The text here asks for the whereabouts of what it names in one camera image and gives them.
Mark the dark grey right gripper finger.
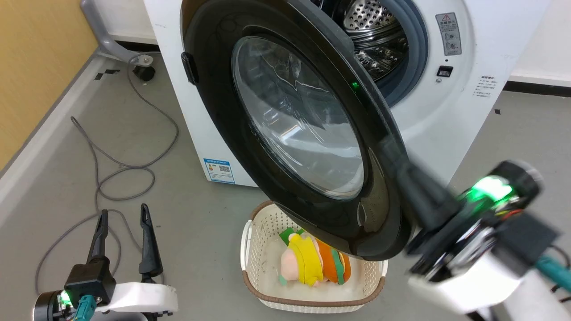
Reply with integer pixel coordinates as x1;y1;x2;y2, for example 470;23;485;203
384;136;461;231

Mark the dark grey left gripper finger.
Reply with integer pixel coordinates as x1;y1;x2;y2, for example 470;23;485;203
138;203;164;283
87;209;110;265

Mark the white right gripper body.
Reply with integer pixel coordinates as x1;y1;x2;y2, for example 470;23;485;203
405;160;544;314

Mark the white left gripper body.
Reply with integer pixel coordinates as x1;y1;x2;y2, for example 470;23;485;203
33;281;179;321

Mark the black round glass washer door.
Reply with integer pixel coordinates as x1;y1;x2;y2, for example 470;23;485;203
180;0;414;262

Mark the grey rubber door gasket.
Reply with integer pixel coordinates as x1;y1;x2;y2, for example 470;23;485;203
383;0;429;108

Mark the white front-load washing machine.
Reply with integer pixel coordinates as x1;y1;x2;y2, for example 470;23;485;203
143;0;552;188

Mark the black door latch hook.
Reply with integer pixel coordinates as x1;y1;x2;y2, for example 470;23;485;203
180;52;199;86

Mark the blue energy label sticker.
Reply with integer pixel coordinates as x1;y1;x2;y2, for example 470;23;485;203
203;157;236;185

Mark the white basket with brown rim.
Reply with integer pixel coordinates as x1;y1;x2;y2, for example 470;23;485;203
240;199;389;314

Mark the yellow orange plush doll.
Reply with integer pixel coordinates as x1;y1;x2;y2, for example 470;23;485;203
278;232;352;287

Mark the green cloth piece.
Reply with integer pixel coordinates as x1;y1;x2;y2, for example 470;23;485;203
279;227;306;246

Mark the grey warning label sticker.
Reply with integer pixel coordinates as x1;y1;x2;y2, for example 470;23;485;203
435;12;463;57

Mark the black caster wheel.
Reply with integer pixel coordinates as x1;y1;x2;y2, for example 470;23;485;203
132;65;156;82

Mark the stainless steel washer drum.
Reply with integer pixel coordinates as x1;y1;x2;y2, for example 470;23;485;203
312;0;409;82

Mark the teal left camera cable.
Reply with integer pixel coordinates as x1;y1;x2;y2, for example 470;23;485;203
73;294;97;321

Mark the teal camera cable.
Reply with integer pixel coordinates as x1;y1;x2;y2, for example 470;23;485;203
73;294;97;321
534;255;571;291

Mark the grey floor cable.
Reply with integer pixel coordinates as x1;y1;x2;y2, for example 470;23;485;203
34;53;180;282

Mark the teal right camera cable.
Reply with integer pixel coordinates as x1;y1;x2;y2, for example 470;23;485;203
534;255;571;291

